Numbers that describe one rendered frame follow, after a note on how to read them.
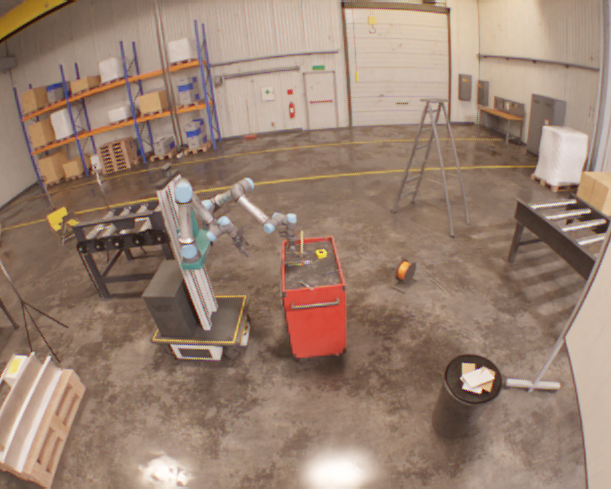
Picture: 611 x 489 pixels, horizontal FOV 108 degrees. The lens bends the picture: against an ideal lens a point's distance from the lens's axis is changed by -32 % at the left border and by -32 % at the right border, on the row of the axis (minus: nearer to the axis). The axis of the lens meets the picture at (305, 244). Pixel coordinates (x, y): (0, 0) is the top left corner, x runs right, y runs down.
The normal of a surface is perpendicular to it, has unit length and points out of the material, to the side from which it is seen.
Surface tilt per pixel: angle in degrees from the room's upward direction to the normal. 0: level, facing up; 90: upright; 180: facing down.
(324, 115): 90
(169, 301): 90
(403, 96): 90
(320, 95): 90
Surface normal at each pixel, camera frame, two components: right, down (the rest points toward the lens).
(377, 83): 0.06, 0.52
